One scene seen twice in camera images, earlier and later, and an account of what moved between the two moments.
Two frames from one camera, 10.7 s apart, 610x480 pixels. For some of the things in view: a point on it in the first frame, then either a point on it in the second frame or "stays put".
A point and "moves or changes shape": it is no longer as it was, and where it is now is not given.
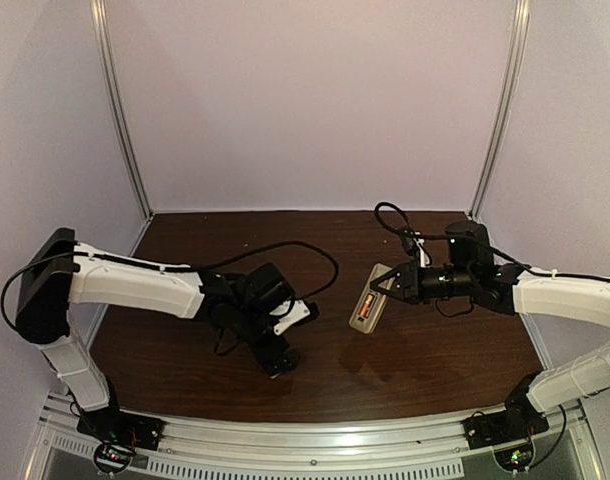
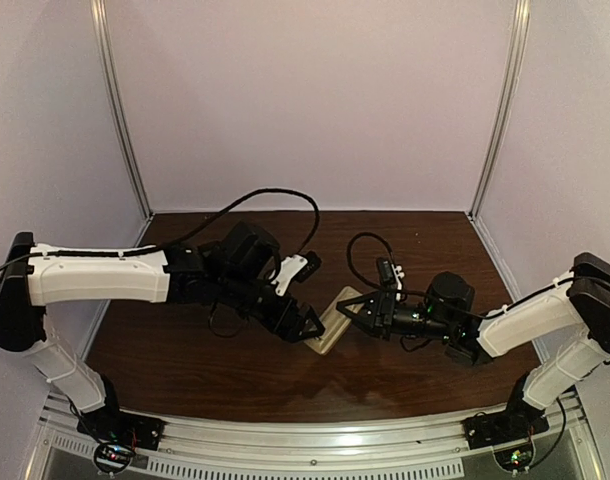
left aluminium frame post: (113, 94) stays put
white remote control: (371, 302) moves or changes shape
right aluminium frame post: (516, 61) stays put
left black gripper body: (280, 362) -> (289, 318)
